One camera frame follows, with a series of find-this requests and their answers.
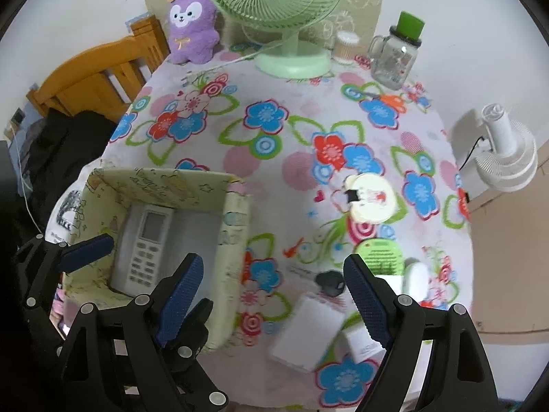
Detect yellow birthday storage box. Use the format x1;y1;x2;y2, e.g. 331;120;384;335
63;168;249;353

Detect cotton swab container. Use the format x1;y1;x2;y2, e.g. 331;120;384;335
332;31;360;64

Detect black clothing pile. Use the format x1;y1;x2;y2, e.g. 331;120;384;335
16;109;116;243

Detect white remote control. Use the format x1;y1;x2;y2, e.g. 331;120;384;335
111;204;174;297

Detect orange wooden chair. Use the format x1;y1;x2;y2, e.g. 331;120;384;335
27;16;168;121

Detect glass mug jar green lid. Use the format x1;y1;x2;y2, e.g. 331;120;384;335
366;11;424;90

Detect orange scissors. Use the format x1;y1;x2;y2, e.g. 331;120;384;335
364;92;407;114

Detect round cream bear mirror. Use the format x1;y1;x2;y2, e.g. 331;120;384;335
344;173;397;224

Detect purple plush toy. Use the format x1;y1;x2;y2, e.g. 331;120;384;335
167;0;221;64

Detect cardboard box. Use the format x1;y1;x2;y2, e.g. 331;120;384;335
469;144;548;344

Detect green desk fan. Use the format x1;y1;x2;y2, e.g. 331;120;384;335
212;0;340;79

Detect white printed bag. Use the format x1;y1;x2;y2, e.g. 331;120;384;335
45;179;85;244

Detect floral tablecloth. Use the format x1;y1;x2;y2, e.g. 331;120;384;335
102;50;473;409

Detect clear plastic case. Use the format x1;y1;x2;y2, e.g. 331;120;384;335
269;292;345;373

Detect white round container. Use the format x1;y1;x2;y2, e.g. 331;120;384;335
403;260;429;302

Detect black key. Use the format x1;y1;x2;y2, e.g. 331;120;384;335
289;265;346;299

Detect white floor fan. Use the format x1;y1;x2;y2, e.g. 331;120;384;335
458;103;539;193

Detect white power adapter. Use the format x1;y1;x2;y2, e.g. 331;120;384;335
342;275;404;364

